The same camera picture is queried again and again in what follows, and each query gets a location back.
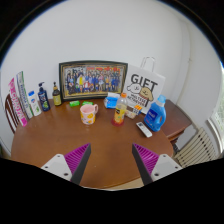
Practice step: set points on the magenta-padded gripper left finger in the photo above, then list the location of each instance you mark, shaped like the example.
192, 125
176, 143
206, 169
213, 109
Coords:
78, 159

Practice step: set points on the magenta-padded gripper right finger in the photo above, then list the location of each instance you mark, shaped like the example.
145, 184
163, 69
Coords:
145, 159

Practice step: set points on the orange-capped juice bottle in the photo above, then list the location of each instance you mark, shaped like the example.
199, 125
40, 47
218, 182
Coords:
120, 113

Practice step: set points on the white remote control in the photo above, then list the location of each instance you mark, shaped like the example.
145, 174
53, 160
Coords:
144, 129

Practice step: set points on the blue detergent bottle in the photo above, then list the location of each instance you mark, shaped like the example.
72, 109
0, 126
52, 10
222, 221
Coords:
155, 116

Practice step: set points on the pink mug with yellow spots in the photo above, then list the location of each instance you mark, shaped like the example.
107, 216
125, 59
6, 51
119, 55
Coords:
88, 116

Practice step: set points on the flat round red coaster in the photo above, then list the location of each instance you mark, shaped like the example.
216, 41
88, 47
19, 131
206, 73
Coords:
115, 124

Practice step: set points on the small flat printed packet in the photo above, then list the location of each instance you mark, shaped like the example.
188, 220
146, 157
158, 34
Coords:
130, 113

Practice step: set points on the dark wooden side table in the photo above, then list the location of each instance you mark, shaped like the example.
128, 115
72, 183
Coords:
176, 120

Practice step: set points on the puzzle cube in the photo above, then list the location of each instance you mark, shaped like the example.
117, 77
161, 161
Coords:
137, 109

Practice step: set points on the white radiator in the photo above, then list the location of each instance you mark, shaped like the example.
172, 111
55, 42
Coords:
196, 148

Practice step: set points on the green soap bar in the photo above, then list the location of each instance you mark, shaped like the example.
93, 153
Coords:
87, 103
74, 103

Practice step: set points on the dark amber pump bottle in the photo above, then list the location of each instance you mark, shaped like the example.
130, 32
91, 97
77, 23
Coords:
57, 97

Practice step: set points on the blue tissue pack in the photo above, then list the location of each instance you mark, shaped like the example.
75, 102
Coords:
110, 101

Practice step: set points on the dark blue pump bottle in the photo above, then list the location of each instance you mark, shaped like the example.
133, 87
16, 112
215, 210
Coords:
43, 100

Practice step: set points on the white blue-capped shampoo bottle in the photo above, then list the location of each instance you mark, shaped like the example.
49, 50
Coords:
35, 105

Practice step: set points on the white paper gift bag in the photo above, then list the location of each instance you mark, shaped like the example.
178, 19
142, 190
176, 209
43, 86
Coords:
143, 83

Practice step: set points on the framed group picture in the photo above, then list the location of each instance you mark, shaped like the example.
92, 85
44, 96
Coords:
93, 80

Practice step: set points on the tall pink box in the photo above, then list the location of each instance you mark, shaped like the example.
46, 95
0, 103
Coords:
17, 103

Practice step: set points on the wooden chair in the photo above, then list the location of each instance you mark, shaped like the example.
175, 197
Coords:
9, 113

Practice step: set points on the window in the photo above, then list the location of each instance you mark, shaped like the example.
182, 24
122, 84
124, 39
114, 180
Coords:
220, 120

